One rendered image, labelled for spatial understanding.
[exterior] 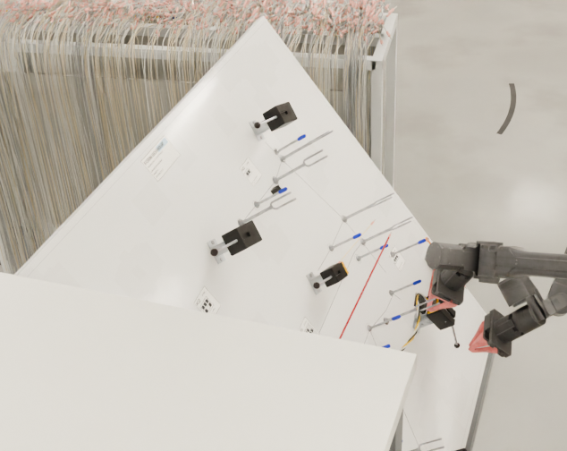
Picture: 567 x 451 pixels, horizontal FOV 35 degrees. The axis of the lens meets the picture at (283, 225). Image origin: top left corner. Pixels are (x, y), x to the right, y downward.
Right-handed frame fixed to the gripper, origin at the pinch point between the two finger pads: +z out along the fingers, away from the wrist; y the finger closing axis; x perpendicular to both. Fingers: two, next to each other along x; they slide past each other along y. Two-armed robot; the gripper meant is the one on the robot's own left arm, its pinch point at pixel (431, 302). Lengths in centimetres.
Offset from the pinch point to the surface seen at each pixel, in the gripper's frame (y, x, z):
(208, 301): 37, -51, -15
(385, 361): 83, -39, -73
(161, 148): 16, -70, -24
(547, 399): -73, 96, 94
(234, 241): 30, -51, -23
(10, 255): -58, -103, 123
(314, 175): -12.6, -36.3, -8.8
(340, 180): -18.7, -29.3, -5.7
